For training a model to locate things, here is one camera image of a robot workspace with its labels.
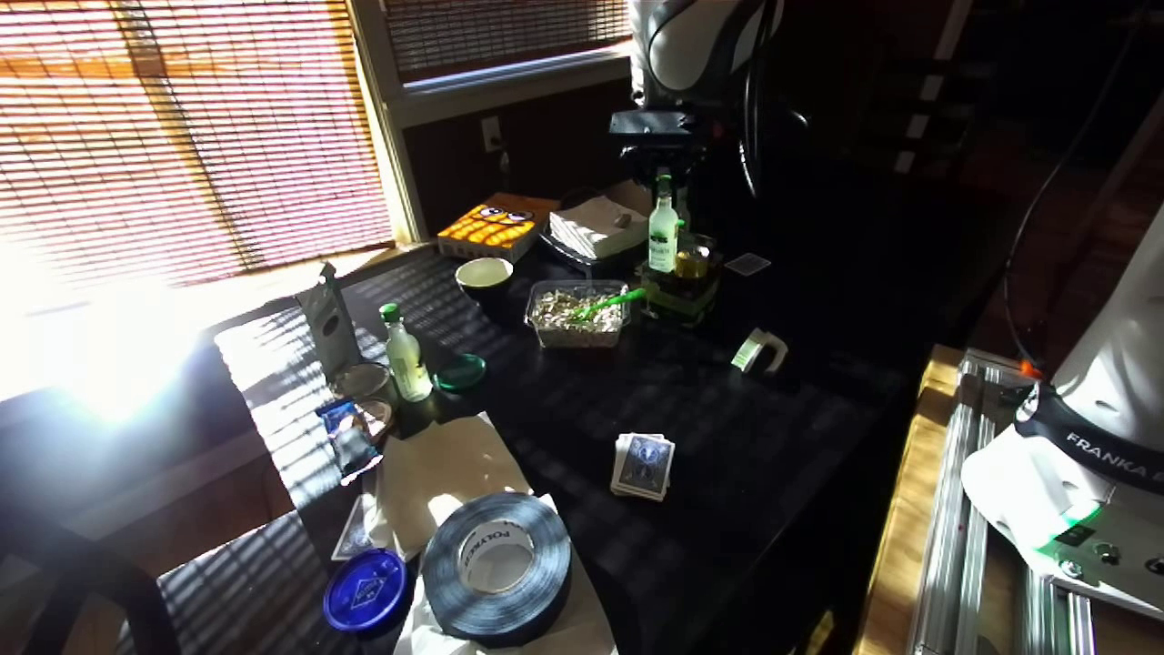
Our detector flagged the green round Crave lid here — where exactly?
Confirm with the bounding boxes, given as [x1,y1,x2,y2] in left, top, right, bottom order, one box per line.
[428,346,489,398]

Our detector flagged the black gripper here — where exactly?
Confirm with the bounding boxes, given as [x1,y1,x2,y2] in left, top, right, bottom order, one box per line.
[629,135,707,191]

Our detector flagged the small gold can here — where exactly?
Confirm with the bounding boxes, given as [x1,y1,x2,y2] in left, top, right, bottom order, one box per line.
[673,235,719,283]

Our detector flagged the small card pack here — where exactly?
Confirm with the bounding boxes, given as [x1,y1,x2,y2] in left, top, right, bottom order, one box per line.
[606,430,681,506]

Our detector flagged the blue round lid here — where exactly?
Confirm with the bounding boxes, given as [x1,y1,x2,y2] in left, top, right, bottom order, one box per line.
[320,548,412,636]

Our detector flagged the clear plastic seed container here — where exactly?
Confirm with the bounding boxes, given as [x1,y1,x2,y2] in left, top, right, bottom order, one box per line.
[519,276,634,354]

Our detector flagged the white napkin stack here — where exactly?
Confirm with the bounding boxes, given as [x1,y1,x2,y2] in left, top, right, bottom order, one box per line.
[546,193,654,263]

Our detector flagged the white bowl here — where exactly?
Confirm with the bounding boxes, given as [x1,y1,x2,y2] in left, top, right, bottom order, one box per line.
[451,255,517,293]

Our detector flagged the beige paper envelope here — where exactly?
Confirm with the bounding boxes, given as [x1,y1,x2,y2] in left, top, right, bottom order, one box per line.
[368,412,533,561]

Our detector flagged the yellow printed box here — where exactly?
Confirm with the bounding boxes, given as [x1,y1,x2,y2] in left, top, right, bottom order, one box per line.
[432,193,559,267]

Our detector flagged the green box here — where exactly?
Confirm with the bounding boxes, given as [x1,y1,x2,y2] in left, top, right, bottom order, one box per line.
[634,247,727,327]

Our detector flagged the small window blind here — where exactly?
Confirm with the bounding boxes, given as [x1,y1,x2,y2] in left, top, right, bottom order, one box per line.
[380,0,636,84]

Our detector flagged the pale window frame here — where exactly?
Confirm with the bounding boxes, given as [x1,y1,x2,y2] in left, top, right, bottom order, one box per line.
[343,0,639,247]

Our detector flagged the blue snack packet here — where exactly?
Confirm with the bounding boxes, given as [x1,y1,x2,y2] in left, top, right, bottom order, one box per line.
[317,398,384,482]

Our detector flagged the green plastic spoon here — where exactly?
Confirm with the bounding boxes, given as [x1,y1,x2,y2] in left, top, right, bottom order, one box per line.
[577,283,652,327]

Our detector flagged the black chair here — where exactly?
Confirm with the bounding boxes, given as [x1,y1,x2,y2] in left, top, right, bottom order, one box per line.
[0,497,185,655]

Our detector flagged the white crumpled paper sheet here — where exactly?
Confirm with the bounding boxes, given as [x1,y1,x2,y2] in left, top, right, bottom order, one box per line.
[391,488,623,655]

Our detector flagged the aluminium frame rails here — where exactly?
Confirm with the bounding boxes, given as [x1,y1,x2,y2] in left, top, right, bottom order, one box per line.
[907,346,1102,655]

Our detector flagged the white and green clip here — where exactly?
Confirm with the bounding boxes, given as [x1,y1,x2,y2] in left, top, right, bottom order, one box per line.
[727,324,793,378]

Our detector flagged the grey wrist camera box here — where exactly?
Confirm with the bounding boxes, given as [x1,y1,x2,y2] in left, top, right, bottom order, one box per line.
[606,106,697,142]

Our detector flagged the clear printed plastic wrapper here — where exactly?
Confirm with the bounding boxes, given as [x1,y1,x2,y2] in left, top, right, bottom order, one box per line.
[327,488,407,566]

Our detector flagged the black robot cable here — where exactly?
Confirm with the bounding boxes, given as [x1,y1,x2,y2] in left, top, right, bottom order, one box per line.
[993,14,1150,362]

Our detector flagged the black tablecloth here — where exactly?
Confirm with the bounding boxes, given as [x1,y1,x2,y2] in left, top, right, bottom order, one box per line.
[152,235,925,655]

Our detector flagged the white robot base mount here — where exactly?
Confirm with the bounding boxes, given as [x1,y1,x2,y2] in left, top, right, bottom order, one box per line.
[961,423,1164,626]

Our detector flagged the large window blind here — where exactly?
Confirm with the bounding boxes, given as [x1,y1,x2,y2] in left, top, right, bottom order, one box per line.
[0,0,399,294]

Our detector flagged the tall grey spray bottle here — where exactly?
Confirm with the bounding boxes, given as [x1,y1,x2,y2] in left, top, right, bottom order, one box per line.
[302,259,363,378]

